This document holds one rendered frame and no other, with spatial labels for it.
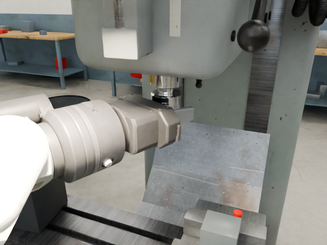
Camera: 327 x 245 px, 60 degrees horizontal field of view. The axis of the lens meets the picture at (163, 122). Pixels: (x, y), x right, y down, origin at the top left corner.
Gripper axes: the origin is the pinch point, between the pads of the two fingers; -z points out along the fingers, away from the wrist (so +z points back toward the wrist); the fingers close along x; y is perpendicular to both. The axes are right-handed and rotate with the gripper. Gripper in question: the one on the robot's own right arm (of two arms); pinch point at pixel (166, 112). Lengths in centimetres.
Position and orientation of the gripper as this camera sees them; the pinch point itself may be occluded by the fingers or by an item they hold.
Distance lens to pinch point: 44.2
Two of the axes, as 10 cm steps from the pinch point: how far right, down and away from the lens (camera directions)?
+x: -6.8, -2.8, 6.7
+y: -0.1, 9.2, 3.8
